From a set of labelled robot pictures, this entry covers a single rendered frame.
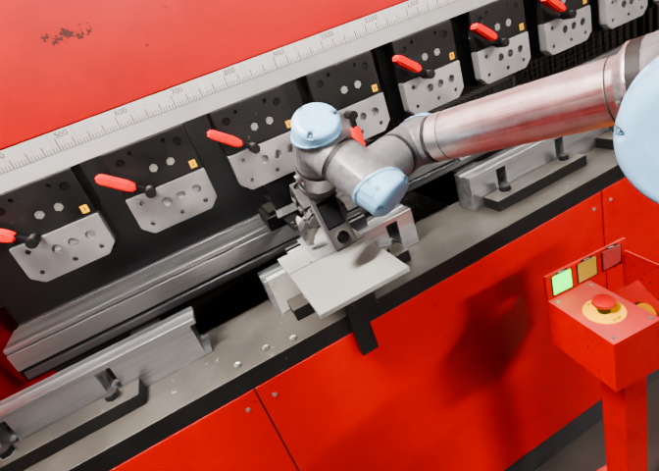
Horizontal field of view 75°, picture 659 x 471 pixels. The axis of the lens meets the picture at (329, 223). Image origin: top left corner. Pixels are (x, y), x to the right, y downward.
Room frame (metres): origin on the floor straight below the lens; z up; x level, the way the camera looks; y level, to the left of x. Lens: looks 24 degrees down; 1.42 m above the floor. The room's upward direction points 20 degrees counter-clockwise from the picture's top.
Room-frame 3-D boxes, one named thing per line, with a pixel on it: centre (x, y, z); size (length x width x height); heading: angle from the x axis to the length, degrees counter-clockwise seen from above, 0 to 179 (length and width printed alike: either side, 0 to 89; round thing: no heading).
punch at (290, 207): (0.89, 0.05, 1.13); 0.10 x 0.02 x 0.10; 105
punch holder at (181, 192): (0.83, 0.27, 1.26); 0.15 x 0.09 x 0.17; 105
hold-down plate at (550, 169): (0.99, -0.55, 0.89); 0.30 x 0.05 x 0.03; 105
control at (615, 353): (0.62, -0.48, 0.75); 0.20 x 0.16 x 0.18; 99
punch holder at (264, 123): (0.88, 0.08, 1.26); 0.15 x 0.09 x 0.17; 105
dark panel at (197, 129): (1.32, 0.41, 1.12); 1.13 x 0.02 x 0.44; 105
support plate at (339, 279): (0.75, 0.01, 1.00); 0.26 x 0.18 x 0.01; 15
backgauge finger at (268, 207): (1.04, 0.09, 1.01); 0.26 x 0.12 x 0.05; 15
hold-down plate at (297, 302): (0.84, 0.00, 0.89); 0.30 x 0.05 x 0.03; 105
